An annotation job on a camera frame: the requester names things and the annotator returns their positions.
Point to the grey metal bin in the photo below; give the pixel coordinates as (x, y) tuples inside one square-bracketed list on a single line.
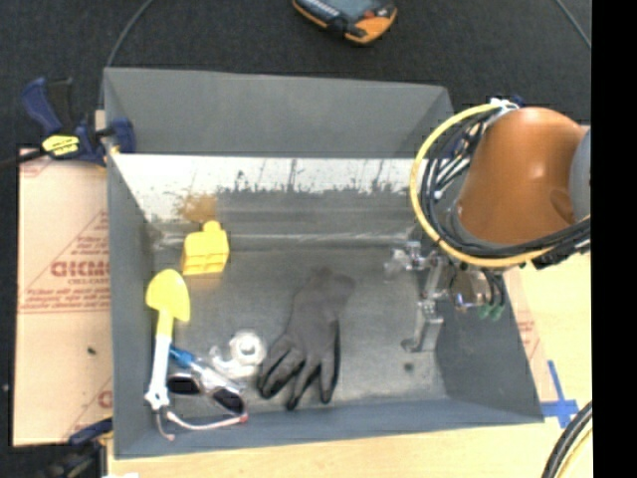
[(378, 316)]

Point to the sunglasses with pink arms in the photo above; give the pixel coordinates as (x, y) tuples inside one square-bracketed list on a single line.
[(226, 399)]

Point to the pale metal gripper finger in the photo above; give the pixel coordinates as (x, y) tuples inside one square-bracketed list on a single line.
[(429, 319), (410, 258)]

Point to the yellow toy block figure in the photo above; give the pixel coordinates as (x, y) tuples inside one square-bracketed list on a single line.
[(205, 254)]

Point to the dark grey glove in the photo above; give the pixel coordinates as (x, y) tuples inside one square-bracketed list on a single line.
[(313, 326)]

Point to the clear tape dispenser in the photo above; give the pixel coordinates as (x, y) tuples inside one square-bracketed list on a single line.
[(244, 349)]

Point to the blue and clear plastic stick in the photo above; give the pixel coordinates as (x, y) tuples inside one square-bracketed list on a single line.
[(180, 356)]

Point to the yellow and white toy shovel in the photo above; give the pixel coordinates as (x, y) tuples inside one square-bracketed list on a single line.
[(168, 297)]

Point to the black cylinder on white bracket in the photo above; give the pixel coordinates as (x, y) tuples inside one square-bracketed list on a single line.
[(547, 260)]

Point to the brown cardboard board red print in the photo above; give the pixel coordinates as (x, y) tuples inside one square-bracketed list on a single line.
[(60, 277)]

